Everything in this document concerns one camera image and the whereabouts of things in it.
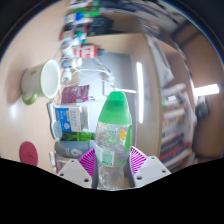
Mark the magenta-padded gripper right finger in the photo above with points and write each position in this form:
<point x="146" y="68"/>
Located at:
<point x="151" y="168"/>

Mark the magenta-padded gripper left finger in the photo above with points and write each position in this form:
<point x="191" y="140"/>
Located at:
<point x="75" y="171"/>

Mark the clear green-capped drink bottle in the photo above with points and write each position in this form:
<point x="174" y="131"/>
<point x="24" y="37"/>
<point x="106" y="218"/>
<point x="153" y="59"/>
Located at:
<point x="115" y="113"/>

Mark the white and green tube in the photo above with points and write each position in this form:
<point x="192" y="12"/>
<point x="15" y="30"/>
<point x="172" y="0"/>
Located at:
<point x="52" y="159"/>

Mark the blue and white carton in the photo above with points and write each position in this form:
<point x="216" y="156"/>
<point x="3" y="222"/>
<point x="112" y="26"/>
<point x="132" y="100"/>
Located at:
<point x="70" y="119"/>

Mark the long under-shelf light bar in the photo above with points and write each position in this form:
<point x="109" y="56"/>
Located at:
<point x="140" y="93"/>

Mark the magenta pouch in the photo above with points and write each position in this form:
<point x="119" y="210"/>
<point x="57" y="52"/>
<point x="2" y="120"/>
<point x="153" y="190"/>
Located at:
<point x="75" y="94"/>

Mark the short ceiling light bar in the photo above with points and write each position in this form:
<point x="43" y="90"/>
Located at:
<point x="206" y="90"/>

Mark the white mug with green base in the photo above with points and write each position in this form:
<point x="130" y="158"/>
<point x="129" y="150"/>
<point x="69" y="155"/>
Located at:
<point x="50" y="78"/>

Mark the red and white can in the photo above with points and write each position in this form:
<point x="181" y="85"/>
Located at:
<point x="85" y="52"/>

